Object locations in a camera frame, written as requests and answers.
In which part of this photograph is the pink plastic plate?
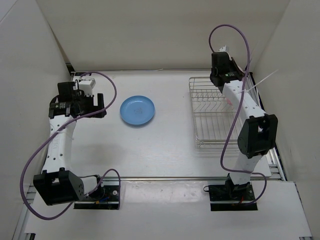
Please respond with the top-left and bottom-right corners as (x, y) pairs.
(226, 98), (233, 106)

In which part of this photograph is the blue plastic plate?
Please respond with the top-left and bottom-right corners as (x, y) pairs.
(119, 95), (156, 127)

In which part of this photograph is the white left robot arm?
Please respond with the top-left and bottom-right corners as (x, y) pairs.
(33, 78), (105, 206)

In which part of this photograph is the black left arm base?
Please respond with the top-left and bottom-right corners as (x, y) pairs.
(73, 181), (121, 210)

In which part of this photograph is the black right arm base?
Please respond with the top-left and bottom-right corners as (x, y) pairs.
(203, 184), (258, 212)

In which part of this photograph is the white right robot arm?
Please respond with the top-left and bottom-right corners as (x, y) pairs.
(210, 51), (278, 200)

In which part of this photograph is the white zip tie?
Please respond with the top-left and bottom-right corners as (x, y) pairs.
(239, 69), (280, 95)

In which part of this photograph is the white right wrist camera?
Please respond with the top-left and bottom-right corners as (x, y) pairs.
(218, 45), (229, 53)

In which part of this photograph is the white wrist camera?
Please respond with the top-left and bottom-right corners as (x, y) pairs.
(78, 77), (96, 97)
(218, 45), (229, 53)

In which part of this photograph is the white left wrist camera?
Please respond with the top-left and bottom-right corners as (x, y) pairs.
(78, 77), (96, 97)

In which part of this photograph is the metal wire dish rack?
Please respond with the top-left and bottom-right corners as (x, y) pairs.
(188, 76), (237, 148)

